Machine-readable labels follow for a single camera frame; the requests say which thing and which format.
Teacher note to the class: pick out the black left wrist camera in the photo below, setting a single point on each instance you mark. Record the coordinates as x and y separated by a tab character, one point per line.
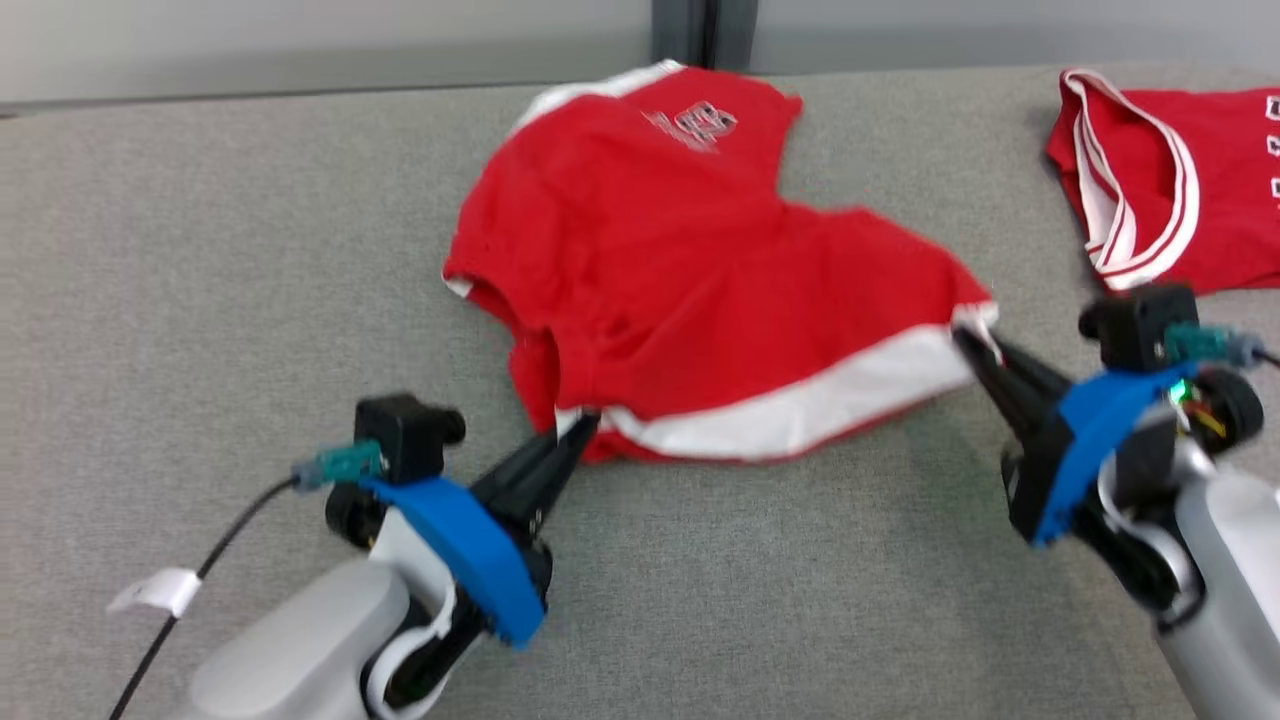
405	435

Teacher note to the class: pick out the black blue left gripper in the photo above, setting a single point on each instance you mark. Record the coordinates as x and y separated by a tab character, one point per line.
470	550

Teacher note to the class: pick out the red jersey striped collar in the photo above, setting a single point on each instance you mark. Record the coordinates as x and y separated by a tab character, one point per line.
1230	200

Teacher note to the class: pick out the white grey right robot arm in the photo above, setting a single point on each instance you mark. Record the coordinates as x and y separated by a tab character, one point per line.
1230	560

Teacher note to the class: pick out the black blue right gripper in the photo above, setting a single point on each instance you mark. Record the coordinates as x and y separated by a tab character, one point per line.
1090	430

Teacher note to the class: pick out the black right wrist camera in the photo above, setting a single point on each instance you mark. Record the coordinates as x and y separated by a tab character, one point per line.
1135	325

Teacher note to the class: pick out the red shirt white trim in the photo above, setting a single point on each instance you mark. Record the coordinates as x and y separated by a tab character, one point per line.
680	270

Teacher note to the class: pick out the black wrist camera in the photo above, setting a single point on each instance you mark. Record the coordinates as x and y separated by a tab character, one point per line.
1135	325
405	435

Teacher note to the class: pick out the dark grey wall post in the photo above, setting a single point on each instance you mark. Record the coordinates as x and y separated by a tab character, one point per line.
690	30

